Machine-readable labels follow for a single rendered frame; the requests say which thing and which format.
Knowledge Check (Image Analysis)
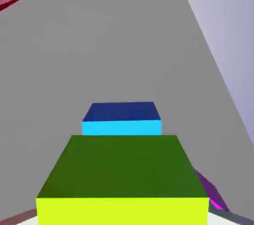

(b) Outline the small magenta cube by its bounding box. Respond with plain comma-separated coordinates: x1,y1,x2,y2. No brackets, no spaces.
193,168,231,213

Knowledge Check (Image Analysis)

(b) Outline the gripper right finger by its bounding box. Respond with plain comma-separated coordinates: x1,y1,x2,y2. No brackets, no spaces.
207,208,254,225

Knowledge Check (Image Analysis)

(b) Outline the small yellow cube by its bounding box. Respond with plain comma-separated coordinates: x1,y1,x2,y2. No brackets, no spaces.
35,135,210,225

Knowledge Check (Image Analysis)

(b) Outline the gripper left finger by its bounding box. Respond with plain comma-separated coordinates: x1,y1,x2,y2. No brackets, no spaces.
0,208,39,225

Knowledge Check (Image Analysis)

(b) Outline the small light blue cube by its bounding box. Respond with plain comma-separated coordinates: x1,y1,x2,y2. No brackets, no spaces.
81,101,162,136

